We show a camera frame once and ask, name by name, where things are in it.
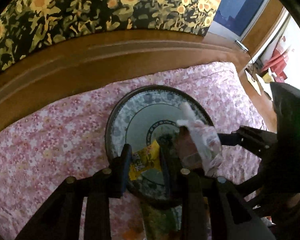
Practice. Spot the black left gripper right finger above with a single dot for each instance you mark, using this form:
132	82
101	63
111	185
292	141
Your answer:
212	208

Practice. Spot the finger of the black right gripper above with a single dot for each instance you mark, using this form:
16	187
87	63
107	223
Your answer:
236	138

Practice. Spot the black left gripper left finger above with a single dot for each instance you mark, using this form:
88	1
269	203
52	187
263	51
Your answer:
59	217

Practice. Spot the clear pink snack bag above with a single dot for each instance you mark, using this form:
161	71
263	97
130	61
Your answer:
208	153

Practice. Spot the yellow snack packet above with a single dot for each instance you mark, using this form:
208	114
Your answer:
144	160

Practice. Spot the green snack packet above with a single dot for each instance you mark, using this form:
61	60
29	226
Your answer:
161	224

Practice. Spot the orange round snack packet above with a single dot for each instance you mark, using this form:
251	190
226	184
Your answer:
135	231

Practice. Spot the pink floral bed sheet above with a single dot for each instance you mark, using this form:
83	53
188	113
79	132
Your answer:
66	138

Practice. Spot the red cloth item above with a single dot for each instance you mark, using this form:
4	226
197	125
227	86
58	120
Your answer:
275	57

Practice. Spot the blue white patterned plate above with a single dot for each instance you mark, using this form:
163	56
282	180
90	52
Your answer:
138	119

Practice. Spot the sunflower field painting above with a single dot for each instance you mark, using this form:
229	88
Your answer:
28	26

